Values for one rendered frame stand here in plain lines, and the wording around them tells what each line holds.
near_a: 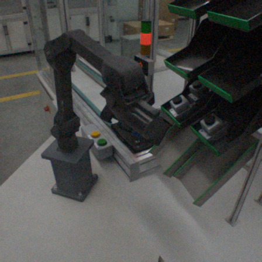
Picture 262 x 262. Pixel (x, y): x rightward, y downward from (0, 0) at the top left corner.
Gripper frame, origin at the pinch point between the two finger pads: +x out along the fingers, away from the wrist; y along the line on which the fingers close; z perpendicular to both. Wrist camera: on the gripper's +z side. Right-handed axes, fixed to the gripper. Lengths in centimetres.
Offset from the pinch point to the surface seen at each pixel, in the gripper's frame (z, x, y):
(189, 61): 25.7, -0.1, -3.4
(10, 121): -23, 161, 233
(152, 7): 56, 14, 30
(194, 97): 19.4, 9.3, -7.6
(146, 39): 46, 23, 29
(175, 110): 11.9, 6.8, -5.0
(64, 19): 62, 46, 114
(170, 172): -3.8, 22.0, -9.2
